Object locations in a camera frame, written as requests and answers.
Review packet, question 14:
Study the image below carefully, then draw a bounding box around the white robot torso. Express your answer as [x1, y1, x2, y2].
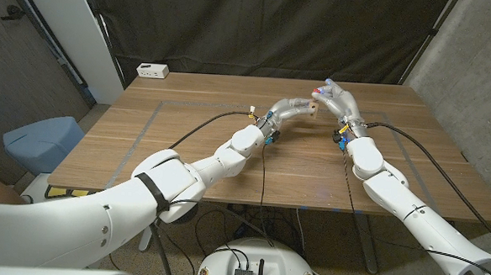
[195, 235, 320, 275]

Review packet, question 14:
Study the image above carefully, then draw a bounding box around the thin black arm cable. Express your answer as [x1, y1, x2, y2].
[166, 138, 281, 247]
[335, 151, 491, 275]

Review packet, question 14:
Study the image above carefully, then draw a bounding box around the round black floor fan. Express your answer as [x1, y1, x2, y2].
[177, 200, 199, 226]

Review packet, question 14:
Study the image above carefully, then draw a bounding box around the black door handle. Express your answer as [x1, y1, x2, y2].
[0, 4, 25, 21]

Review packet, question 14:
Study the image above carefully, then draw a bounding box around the grey table leg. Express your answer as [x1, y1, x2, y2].
[138, 226, 154, 253]
[350, 213, 382, 275]

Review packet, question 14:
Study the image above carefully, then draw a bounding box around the white power strip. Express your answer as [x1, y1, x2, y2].
[135, 62, 170, 81]

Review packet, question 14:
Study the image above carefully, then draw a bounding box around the black backdrop stand pole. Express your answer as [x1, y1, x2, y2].
[74, 0, 132, 90]
[399, 0, 462, 88]

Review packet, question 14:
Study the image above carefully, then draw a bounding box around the white floor cable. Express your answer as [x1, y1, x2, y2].
[293, 208, 309, 253]

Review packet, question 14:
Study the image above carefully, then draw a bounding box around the yellow and black floor item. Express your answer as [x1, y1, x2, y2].
[44, 184, 97, 202]

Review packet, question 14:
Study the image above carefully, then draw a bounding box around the blue-grey stool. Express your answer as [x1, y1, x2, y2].
[1, 113, 87, 178]

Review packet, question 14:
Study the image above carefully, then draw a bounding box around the black backdrop curtain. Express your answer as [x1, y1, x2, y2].
[82, 0, 462, 103]

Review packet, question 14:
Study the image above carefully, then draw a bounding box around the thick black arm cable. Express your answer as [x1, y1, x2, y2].
[147, 106, 259, 275]
[360, 121, 491, 252]

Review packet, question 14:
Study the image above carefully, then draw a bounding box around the black floor cable loop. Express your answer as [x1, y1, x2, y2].
[192, 201, 306, 263]

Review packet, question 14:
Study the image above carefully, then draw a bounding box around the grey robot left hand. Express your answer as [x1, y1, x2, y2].
[261, 96, 317, 140]

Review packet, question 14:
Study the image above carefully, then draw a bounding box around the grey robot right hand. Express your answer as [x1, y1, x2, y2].
[309, 77, 372, 139]

